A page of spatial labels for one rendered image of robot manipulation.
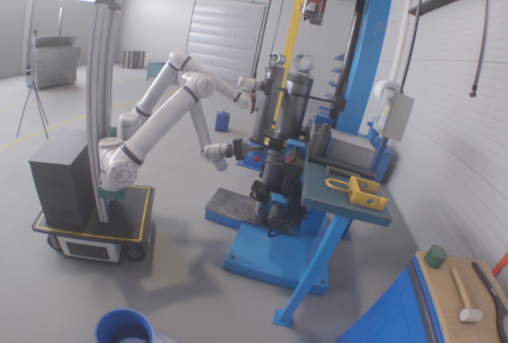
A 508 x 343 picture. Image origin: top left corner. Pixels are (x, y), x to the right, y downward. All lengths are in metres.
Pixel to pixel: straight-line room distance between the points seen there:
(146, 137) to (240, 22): 12.24
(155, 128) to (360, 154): 1.16
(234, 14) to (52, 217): 12.68
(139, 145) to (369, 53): 1.60
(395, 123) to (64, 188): 2.50
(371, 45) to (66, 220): 2.48
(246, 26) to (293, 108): 11.42
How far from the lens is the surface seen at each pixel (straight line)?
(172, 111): 1.19
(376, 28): 1.86
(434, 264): 1.18
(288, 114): 1.80
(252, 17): 13.07
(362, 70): 1.80
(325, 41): 12.59
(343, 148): 1.43
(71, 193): 1.64
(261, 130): 3.26
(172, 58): 1.64
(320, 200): 0.96
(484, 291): 1.37
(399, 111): 2.11
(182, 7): 14.94
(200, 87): 1.20
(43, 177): 1.69
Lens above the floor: 1.53
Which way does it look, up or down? 23 degrees down
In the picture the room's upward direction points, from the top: 12 degrees clockwise
